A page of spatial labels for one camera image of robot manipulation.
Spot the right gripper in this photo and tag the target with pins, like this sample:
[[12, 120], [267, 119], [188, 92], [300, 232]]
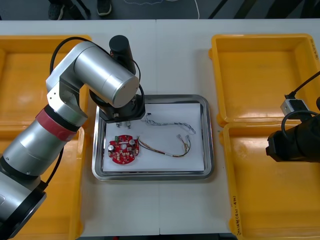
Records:
[[281, 147]]

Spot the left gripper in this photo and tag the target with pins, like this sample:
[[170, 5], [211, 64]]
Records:
[[130, 112]]

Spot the round red circuit board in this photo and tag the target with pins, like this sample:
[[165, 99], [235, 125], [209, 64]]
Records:
[[123, 160]]

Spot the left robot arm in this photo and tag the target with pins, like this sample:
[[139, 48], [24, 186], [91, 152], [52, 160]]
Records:
[[100, 72]]

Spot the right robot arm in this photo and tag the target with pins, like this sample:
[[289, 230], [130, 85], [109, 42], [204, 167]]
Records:
[[310, 142]]

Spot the white sheet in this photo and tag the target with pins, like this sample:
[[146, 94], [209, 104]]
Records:
[[162, 165]]

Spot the yellow-orange plastic bin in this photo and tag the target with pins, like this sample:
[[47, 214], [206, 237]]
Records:
[[62, 200], [22, 75], [250, 75], [250, 200]]

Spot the steel tray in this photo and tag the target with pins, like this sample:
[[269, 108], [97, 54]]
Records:
[[210, 140]]

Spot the person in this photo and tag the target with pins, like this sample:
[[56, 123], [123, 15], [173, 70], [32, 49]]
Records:
[[56, 11]]

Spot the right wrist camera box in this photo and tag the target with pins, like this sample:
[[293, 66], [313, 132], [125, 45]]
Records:
[[290, 106]]

